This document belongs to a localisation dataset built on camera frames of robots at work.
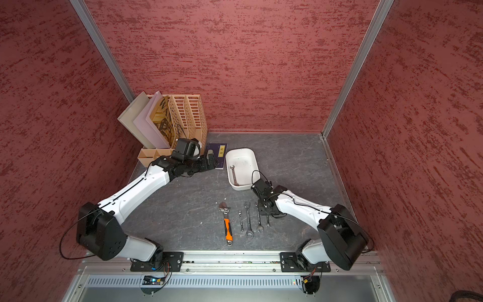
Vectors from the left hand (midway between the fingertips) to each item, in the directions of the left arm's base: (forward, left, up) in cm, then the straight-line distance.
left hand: (209, 167), depth 83 cm
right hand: (-15, -27, -15) cm, 34 cm away
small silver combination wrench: (-14, -14, -17) cm, 26 cm away
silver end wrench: (-19, -27, -18) cm, 38 cm away
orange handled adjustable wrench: (-12, -6, -16) cm, 21 cm away
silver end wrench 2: (+1, -11, -16) cm, 20 cm away
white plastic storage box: (+11, -14, -17) cm, 25 cm away
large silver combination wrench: (-24, -18, -17) cm, 35 cm away
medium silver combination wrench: (-21, -23, -17) cm, 36 cm away
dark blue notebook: (+23, -1, -16) cm, 28 cm away
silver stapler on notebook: (+26, +7, -21) cm, 35 cm away
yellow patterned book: (+28, +29, +3) cm, 40 cm away
